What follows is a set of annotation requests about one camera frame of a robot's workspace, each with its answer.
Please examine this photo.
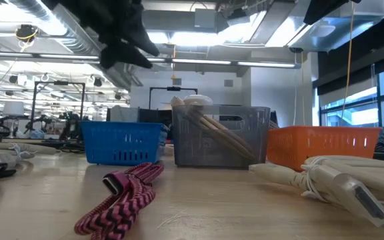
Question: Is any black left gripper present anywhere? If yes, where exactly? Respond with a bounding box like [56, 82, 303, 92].
[85, 0, 161, 70]

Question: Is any beige cable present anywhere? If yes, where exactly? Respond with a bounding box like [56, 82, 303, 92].
[170, 95, 258, 161]

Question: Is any white HDMI cable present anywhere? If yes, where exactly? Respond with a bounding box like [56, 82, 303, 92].
[0, 141, 58, 169]
[248, 155, 384, 229]

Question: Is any linear ceiling light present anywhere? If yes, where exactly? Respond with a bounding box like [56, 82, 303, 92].
[0, 50, 301, 69]

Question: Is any black desk partition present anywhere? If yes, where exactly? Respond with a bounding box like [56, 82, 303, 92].
[106, 105, 173, 126]

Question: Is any blue plastic basket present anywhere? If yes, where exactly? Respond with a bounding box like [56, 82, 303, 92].
[79, 120, 169, 167]

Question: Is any black round ceiling device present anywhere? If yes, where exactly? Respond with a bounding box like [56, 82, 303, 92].
[15, 23, 39, 43]

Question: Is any grey translucent plastic bin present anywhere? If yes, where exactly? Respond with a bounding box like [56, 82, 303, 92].
[171, 103, 271, 169]

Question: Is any white background lamp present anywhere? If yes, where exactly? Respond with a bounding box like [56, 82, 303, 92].
[2, 101, 25, 117]

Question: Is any white twist tie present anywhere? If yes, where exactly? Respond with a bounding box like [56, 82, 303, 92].
[9, 143, 38, 161]
[299, 156, 329, 204]

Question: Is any orange plastic basket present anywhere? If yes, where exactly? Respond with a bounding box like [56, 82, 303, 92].
[265, 125, 383, 173]

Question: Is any black background rig frame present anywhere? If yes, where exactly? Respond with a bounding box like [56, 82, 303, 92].
[29, 80, 87, 143]
[148, 86, 199, 110]

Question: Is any pink black braided cable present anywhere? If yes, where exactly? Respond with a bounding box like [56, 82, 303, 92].
[73, 162, 165, 240]

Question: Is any yellow hanging cord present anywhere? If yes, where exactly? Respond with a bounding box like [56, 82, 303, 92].
[339, 0, 355, 129]

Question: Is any window with black frame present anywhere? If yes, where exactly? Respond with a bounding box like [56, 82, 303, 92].
[318, 63, 384, 147]

